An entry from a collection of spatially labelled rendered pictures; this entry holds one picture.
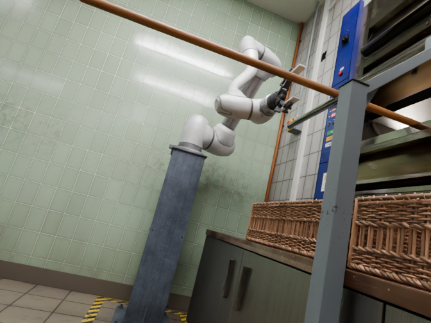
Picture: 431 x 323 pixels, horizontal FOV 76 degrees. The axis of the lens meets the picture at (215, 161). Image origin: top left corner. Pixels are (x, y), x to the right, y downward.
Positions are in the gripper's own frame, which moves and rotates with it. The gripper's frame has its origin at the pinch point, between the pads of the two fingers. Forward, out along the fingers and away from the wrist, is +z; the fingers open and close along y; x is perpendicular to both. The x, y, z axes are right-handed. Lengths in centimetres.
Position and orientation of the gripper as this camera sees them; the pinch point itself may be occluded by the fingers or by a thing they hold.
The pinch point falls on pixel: (298, 82)
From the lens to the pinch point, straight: 113.6
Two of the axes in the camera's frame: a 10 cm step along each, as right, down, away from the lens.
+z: 2.5, -1.7, -9.5
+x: -9.4, -2.8, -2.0
